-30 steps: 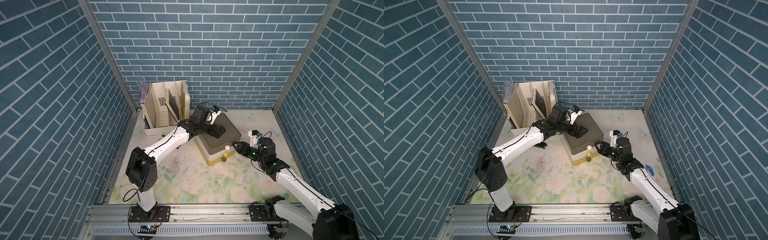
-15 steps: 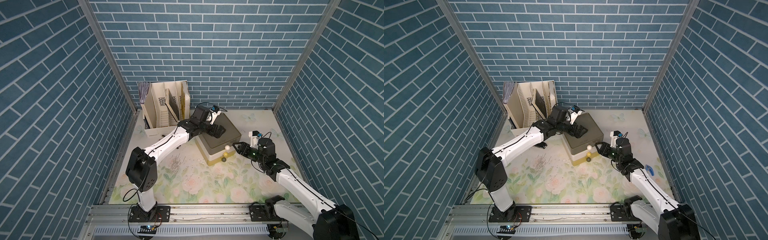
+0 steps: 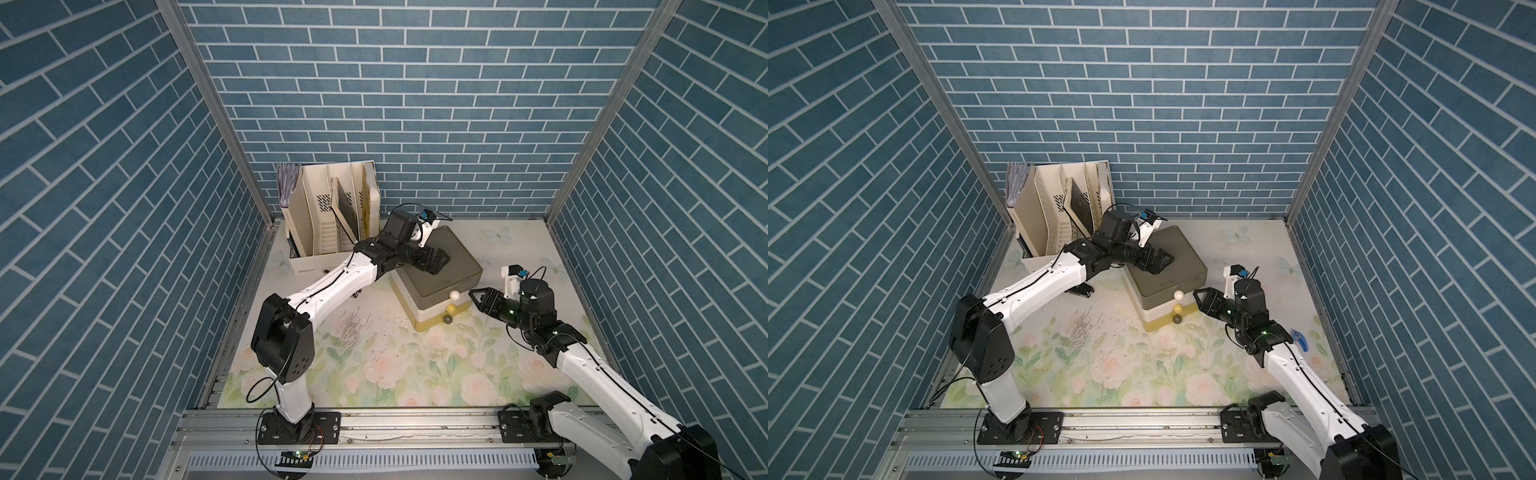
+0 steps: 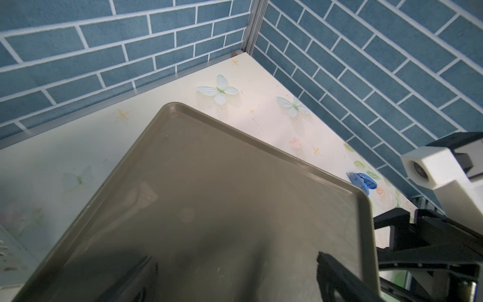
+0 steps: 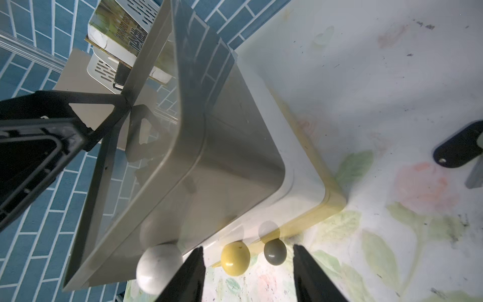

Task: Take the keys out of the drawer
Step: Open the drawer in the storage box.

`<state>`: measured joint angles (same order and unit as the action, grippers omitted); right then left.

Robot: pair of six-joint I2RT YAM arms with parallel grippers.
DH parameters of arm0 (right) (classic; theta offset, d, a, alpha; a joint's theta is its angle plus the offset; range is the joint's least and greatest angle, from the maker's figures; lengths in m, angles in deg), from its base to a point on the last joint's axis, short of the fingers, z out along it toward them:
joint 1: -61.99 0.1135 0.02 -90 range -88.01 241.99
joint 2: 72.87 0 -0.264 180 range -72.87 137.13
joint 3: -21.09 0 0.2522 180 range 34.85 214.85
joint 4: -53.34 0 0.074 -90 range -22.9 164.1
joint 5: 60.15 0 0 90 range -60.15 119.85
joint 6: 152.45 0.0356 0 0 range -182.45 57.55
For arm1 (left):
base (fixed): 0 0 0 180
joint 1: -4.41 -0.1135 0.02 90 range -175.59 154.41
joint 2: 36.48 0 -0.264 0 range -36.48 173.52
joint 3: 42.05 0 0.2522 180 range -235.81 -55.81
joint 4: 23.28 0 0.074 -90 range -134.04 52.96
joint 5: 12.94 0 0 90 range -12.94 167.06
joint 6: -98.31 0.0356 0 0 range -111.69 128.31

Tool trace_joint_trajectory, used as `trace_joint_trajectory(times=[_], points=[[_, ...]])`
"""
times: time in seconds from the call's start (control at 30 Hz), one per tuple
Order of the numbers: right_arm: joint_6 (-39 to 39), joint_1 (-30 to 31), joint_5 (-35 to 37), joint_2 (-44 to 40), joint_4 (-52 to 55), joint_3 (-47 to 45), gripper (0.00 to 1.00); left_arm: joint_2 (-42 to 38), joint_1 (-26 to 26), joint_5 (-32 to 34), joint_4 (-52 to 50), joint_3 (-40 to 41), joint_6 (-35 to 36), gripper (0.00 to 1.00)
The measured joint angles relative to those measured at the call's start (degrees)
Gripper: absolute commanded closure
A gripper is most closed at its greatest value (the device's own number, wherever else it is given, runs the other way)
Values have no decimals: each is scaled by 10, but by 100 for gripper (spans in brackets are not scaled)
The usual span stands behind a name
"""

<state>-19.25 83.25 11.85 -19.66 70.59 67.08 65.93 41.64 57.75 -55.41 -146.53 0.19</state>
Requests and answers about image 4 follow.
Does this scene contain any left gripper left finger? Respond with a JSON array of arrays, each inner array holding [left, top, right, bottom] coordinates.
[[96, 256, 158, 302]]

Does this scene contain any grey three-drawer cabinet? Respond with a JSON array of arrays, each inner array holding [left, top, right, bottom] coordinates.
[[16, 103, 380, 301]]

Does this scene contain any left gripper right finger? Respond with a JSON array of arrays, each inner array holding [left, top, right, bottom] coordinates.
[[316, 252, 384, 302]]

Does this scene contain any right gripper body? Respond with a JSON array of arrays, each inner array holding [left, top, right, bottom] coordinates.
[[374, 208, 482, 301]]

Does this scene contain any white file organizer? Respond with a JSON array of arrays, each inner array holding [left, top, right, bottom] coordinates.
[[1, 225, 38, 289]]

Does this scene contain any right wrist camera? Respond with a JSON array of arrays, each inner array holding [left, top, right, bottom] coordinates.
[[401, 132, 482, 234]]

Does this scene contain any blue key fob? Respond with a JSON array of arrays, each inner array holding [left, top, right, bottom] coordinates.
[[348, 172, 378, 195]]

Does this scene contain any floral table mat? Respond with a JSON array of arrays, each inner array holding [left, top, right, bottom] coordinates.
[[0, 52, 420, 288]]

